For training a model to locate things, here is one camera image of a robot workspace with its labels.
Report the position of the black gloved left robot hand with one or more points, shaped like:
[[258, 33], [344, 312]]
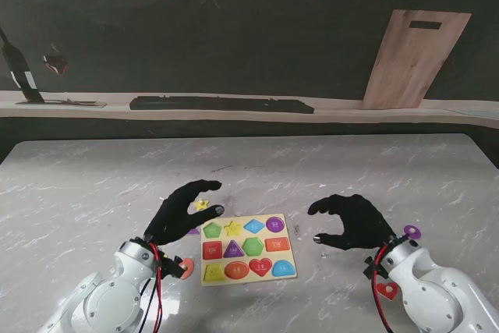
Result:
[[175, 216]]

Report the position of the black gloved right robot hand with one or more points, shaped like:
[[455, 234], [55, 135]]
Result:
[[362, 224]]

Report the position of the red heart puzzle piece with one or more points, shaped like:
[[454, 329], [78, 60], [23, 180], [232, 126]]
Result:
[[389, 289]]

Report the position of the wooden shape puzzle board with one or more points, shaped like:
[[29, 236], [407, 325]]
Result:
[[241, 259]]

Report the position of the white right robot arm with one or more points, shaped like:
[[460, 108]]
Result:
[[429, 294]]

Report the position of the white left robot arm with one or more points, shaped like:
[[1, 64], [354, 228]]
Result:
[[113, 302]]

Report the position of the purple triangle puzzle piece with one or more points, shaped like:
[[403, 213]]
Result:
[[193, 231]]

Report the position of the yellow star puzzle piece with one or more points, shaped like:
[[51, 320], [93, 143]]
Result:
[[202, 205]]

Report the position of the purple circle puzzle piece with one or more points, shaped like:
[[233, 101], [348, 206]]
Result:
[[412, 231]]

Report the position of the orange oval puzzle piece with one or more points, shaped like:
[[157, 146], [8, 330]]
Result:
[[189, 268]]

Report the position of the wooden cutting board with slot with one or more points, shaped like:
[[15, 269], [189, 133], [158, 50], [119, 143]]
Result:
[[413, 60]]

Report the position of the light wooden shelf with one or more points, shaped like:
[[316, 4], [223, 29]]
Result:
[[351, 114]]

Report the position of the black keyboard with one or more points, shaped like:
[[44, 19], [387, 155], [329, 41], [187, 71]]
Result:
[[218, 104]]

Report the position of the flat thin tray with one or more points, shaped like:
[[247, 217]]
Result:
[[66, 103]]

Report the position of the pale blue flat sheet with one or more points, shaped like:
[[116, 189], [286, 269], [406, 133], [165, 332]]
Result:
[[473, 113]]

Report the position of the red and black object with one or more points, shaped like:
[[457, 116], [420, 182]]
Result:
[[55, 64]]

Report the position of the black bottle-shaped stand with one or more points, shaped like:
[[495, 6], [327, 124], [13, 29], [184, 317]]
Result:
[[21, 71]]

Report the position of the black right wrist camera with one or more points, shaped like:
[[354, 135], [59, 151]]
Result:
[[372, 268]]

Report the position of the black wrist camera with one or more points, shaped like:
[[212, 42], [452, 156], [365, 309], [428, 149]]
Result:
[[372, 268], [173, 266]]

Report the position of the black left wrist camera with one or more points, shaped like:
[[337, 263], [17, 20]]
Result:
[[173, 266]]

